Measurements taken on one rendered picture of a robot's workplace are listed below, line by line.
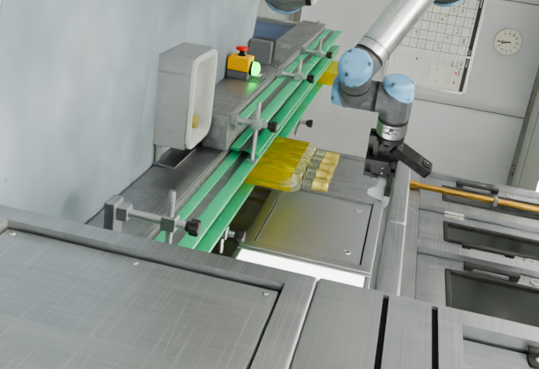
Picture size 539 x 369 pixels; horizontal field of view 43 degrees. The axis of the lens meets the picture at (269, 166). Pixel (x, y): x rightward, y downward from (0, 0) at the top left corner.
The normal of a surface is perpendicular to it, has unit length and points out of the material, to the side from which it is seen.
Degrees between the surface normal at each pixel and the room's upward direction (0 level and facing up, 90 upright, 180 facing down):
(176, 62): 90
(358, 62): 92
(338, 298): 90
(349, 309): 90
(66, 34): 0
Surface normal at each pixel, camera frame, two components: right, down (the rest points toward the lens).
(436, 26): -0.22, 0.33
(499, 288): 0.13, -0.92
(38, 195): 0.97, 0.20
